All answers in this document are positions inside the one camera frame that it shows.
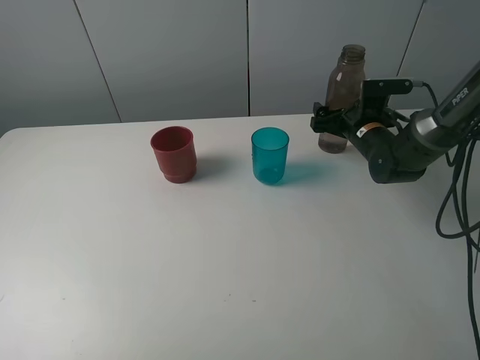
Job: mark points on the teal translucent plastic cup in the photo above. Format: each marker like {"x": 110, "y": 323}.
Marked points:
{"x": 269, "y": 154}

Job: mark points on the grey translucent water bottle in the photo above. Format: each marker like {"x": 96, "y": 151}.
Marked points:
{"x": 343, "y": 90}

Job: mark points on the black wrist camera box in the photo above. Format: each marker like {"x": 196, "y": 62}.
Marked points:
{"x": 375, "y": 93}

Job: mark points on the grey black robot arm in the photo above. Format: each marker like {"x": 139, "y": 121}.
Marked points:
{"x": 399, "y": 148}

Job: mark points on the red plastic cup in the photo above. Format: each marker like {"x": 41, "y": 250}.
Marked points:
{"x": 175, "y": 153}

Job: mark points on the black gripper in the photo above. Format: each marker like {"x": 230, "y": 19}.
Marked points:
{"x": 368, "y": 131}

